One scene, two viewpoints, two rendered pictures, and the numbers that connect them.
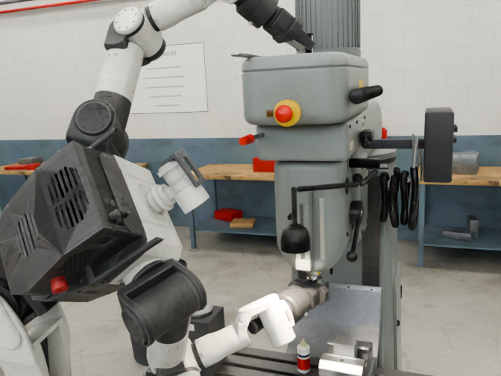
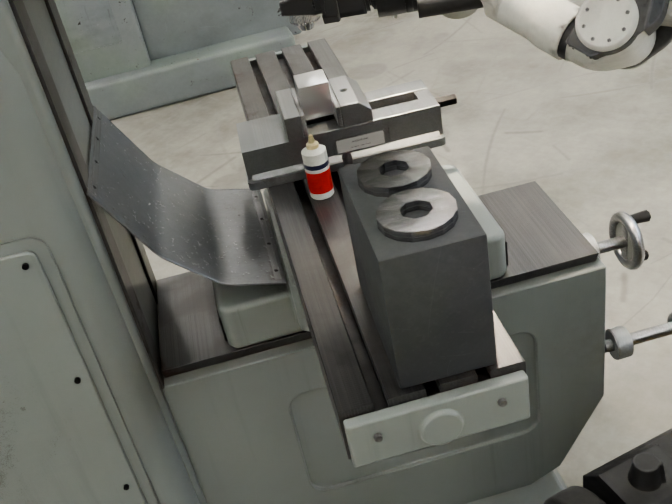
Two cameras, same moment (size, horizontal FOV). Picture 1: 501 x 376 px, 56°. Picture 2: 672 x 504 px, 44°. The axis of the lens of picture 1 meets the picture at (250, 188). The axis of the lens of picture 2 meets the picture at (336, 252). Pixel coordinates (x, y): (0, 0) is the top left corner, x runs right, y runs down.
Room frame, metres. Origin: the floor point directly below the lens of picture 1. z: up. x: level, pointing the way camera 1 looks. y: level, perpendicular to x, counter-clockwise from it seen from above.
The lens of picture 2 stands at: (1.88, 0.93, 1.62)
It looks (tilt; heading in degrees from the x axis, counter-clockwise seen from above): 34 degrees down; 244
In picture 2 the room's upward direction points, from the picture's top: 12 degrees counter-clockwise
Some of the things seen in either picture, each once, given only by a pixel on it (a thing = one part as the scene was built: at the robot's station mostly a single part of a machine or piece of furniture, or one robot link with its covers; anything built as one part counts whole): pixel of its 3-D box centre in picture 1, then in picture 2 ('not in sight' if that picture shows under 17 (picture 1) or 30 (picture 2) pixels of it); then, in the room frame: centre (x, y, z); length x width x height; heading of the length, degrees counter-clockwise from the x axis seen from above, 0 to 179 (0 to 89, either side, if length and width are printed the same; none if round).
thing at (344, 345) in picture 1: (345, 349); (313, 94); (1.27, -0.26, 1.05); 0.06 x 0.05 x 0.06; 67
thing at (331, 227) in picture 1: (313, 210); not in sight; (1.31, -0.18, 1.47); 0.21 x 0.19 x 0.32; 69
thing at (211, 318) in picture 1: (187, 334); (414, 258); (1.43, 0.23, 1.03); 0.22 x 0.12 x 0.20; 68
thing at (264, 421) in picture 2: not in sight; (388, 384); (1.28, -0.17, 0.43); 0.80 x 0.30 x 0.60; 159
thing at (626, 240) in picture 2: not in sight; (609, 245); (0.84, 0.00, 0.63); 0.16 x 0.12 x 0.12; 159
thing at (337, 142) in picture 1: (314, 134); not in sight; (1.34, -0.19, 1.68); 0.34 x 0.24 x 0.10; 159
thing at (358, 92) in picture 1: (367, 92); not in sight; (1.29, -0.32, 1.79); 0.45 x 0.04 x 0.04; 159
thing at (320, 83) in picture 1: (311, 88); not in sight; (1.32, -0.18, 1.81); 0.47 x 0.26 x 0.16; 159
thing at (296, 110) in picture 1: (287, 113); not in sight; (1.09, -0.09, 1.76); 0.06 x 0.02 x 0.06; 69
